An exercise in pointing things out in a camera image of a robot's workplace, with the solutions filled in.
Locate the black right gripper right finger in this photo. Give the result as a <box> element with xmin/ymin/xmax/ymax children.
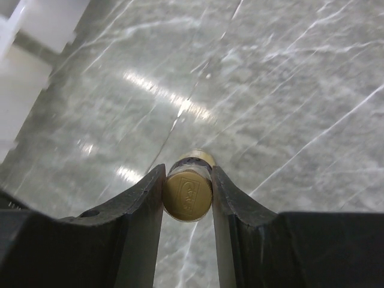
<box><xmin>211</xmin><ymin>166</ymin><xmax>383</xmax><ymax>287</ymax></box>

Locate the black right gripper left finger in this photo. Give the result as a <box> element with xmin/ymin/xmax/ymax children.
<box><xmin>1</xmin><ymin>164</ymin><xmax>166</xmax><ymax>287</ymax></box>

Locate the yellow label sauce bottle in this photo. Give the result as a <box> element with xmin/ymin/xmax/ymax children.
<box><xmin>162</xmin><ymin>149</ymin><xmax>215</xmax><ymax>222</ymax></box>

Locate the white plastic divided tray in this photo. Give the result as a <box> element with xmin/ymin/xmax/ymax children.
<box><xmin>1</xmin><ymin>1</ymin><xmax>89</xmax><ymax>160</ymax></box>

